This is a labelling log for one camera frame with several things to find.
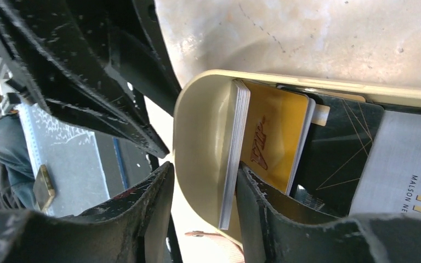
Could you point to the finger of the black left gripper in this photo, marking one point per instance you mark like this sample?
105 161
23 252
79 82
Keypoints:
49 58
126 36

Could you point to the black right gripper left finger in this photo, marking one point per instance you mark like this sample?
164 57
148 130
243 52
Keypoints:
130 227

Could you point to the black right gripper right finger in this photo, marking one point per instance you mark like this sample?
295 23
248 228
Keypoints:
277 228

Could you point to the black VIP credit card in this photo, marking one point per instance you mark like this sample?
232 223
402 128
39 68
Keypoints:
336 150

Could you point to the gold VIP credit card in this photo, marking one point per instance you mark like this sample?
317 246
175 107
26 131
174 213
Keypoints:
275 133

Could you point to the stack of cards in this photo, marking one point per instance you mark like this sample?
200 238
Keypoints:
238 124

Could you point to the silver VIP credit card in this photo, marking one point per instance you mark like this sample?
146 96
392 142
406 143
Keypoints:
391 179

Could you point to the brass rectangular block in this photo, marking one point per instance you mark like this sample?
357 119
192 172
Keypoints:
43 189

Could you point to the person in grey clothes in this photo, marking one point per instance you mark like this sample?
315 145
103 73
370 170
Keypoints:
16 174

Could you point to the beige oval tray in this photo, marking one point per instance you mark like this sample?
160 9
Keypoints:
202 127

